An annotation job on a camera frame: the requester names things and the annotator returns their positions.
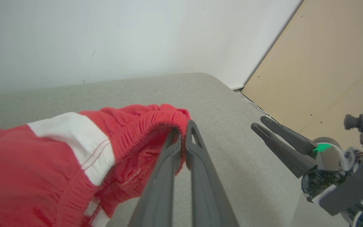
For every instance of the light wooden board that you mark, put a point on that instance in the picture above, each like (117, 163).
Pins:
(326, 63)

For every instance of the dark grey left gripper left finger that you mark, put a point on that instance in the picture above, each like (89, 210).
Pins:
(161, 189)

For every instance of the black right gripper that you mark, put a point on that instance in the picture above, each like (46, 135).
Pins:
(328, 159)

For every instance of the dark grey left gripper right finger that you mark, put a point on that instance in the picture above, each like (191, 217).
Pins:
(205, 189)

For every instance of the red shirt with white hem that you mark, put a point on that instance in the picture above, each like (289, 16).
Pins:
(17, 164)

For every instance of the grey fabric sofa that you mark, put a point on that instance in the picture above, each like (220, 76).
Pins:
(219, 104)

